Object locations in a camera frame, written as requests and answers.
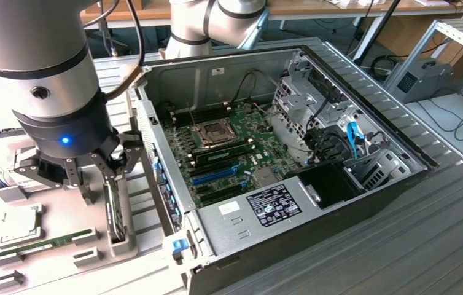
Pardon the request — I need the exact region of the grey power supply unit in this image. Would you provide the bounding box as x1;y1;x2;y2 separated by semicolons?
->
194;176;322;258

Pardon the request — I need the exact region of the black expansion slot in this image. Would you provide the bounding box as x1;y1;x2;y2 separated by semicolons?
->
189;158;242;175
198;189;249;206
194;181;242;197

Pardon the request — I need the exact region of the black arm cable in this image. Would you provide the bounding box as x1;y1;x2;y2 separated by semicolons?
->
82;0;146;100

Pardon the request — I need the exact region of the graphics card with metal bracket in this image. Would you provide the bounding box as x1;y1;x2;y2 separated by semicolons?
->
101;171;127;244

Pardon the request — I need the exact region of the green motherboard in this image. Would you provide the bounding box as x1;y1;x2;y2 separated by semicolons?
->
160;103;297;210

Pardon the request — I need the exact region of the grey parts rack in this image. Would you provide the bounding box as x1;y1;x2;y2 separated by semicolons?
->
0;159;140;293

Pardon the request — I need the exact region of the blue expansion slot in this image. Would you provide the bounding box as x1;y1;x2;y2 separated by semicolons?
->
190;167;236;186

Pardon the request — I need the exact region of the grey flat wire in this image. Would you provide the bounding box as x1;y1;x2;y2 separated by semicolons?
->
345;147;392;173

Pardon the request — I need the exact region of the black floor cable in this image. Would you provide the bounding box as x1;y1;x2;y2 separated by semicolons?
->
413;98;463;156

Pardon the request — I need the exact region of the wooden desk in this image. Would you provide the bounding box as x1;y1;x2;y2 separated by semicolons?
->
81;0;173;31
266;0;463;64

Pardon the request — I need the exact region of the silver CPU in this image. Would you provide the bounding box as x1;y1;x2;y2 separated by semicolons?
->
0;208;38;243

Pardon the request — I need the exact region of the black open PC case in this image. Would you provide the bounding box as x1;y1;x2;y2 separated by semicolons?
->
118;44;438;295

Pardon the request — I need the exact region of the blue case latch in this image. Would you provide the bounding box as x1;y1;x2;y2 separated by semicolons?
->
170;239;189;254

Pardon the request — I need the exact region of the dark RAM stick with label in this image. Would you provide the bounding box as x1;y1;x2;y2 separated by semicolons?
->
192;144;254;163

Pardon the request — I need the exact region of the black coiled cable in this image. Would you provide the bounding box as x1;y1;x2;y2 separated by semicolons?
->
368;54;397;78

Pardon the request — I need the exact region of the silver chipset heatsink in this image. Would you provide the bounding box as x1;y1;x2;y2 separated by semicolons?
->
252;170;282;189

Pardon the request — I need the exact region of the grey equipment box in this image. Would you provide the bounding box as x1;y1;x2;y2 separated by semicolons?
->
393;58;454;104

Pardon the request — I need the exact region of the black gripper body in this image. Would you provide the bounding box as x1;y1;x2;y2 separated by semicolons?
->
11;92;122;161

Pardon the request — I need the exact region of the perforated metal disk bay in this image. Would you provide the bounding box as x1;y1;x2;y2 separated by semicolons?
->
273;75;362;160

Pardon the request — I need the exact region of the blue SATA wire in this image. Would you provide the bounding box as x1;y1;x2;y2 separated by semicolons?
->
346;121;365;160

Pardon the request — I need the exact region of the black looped wire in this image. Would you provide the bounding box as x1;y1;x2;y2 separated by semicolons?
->
230;70;281;105

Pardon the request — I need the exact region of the black power wire bundle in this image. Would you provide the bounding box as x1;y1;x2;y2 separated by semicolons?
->
304;125;350;163

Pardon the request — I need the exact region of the green RAM stick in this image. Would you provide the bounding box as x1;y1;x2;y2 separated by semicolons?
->
0;229;91;259

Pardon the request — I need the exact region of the metal CPU socket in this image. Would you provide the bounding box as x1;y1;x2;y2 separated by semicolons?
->
189;119;236;148

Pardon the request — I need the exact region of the black stand pole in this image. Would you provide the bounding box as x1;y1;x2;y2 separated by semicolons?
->
353;0;402;67

